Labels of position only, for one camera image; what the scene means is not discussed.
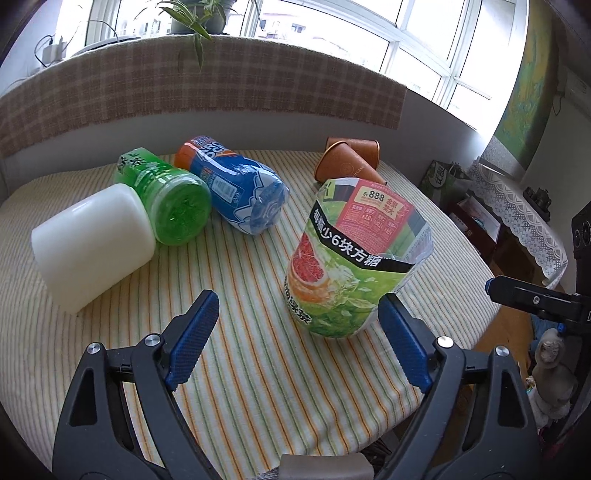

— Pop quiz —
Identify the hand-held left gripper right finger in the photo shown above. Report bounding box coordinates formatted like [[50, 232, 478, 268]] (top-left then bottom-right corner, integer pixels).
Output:
[[376, 292, 543, 480]]

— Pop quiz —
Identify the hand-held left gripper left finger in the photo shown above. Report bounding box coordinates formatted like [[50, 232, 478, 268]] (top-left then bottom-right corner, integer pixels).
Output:
[[52, 290, 221, 480]]

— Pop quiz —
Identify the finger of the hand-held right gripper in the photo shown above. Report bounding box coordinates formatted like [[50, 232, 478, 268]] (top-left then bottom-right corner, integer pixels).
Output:
[[485, 275, 575, 320]]

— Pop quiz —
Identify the brown paper cup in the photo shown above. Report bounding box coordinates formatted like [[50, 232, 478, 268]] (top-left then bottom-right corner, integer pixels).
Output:
[[326, 136, 380, 168], [314, 141, 387, 186]]

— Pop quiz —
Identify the grey stone figurine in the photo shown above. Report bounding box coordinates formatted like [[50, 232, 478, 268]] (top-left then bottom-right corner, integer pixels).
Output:
[[530, 328, 579, 428]]

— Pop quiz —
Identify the black speaker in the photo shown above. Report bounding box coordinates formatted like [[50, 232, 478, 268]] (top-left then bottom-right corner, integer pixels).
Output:
[[570, 202, 591, 296]]

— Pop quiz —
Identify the striped tablecloth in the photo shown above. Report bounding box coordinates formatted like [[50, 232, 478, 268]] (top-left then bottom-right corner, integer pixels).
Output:
[[0, 150, 502, 477]]

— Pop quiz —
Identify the white lace cloth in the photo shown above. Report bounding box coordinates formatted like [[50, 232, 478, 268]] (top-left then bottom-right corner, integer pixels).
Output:
[[468, 158, 570, 288]]

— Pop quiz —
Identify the green grapefruit tea bottle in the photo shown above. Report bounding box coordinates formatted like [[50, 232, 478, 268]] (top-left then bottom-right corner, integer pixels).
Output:
[[284, 178, 433, 340]]

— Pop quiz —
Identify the open cardboard box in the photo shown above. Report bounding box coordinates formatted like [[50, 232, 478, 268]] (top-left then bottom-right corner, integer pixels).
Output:
[[449, 195, 502, 241]]

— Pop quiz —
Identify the dark teapot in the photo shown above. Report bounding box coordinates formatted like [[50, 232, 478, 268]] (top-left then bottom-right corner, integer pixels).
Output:
[[524, 186, 553, 209]]

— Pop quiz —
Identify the green plastic bottle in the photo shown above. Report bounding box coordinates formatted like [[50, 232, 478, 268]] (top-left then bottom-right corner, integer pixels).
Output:
[[113, 147, 213, 246]]

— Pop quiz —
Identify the white plastic jar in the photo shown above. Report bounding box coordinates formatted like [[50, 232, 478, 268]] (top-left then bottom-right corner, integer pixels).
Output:
[[31, 183, 157, 314]]

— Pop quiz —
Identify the blue label plastic bottle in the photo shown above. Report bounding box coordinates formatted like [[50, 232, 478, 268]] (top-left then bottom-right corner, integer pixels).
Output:
[[174, 135, 290, 236]]

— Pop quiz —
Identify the white air conditioner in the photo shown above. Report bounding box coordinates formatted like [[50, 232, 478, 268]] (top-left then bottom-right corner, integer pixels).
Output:
[[563, 75, 591, 110]]

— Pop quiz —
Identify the checked beige cloth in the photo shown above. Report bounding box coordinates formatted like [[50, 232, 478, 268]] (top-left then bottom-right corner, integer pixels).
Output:
[[0, 37, 407, 160]]

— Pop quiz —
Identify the potted green plant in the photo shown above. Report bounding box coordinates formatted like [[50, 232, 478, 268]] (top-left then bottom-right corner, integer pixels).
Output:
[[154, 0, 260, 73]]

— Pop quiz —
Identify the wall map poster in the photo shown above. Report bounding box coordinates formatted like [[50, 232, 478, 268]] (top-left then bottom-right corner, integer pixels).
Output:
[[491, 0, 563, 169]]

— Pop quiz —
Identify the white charger with cable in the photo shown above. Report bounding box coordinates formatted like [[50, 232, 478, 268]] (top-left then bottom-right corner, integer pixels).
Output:
[[33, 33, 71, 70]]

